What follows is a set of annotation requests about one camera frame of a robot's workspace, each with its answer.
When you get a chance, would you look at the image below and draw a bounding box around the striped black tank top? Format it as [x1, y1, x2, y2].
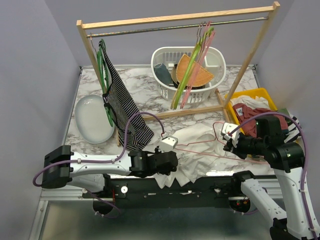
[102, 45, 154, 151]

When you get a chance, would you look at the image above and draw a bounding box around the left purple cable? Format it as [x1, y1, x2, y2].
[32, 111, 166, 218]

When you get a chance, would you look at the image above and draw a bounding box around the maroon red garment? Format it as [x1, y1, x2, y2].
[232, 103, 289, 138]

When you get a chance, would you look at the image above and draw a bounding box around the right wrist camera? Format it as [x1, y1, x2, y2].
[220, 122, 240, 147]

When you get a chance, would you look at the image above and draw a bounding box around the white tank top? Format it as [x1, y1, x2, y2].
[153, 123, 239, 189]

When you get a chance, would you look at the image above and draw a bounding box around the purple cable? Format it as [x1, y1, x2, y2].
[32, 111, 166, 218]
[227, 111, 318, 240]

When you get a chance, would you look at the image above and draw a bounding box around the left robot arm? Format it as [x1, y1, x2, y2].
[33, 145, 178, 198]

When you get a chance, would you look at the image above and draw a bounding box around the metal hanging rod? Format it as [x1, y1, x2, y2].
[86, 16, 269, 39]

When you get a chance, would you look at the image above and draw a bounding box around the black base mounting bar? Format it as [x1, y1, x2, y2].
[95, 176, 247, 209]

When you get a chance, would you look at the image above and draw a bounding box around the dark teal cup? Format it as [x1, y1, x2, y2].
[153, 63, 173, 86]

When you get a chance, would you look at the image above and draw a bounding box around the pink hanger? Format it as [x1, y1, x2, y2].
[179, 20, 216, 109]
[175, 121, 267, 165]

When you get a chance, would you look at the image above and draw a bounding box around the light green hanger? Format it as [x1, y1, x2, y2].
[170, 26, 215, 110]

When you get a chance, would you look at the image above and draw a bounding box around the white oval plate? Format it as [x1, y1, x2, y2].
[74, 94, 115, 144]

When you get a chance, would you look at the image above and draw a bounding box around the white plastic laundry basket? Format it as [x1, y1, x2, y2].
[151, 46, 227, 105]

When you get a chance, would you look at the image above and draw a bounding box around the dark bowl in basket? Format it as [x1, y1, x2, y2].
[170, 64, 205, 90]

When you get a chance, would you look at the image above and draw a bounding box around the yellow plastic bin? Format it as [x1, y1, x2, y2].
[227, 88, 278, 125]

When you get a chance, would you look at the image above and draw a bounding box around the dark green hanger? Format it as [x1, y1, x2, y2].
[96, 38, 114, 128]

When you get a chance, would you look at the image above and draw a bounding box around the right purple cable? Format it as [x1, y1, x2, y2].
[227, 111, 318, 240]

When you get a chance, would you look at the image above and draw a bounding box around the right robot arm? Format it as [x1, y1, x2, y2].
[221, 112, 320, 240]

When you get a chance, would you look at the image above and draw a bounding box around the wooden clothes rack frame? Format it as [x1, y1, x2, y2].
[76, 1, 281, 148]

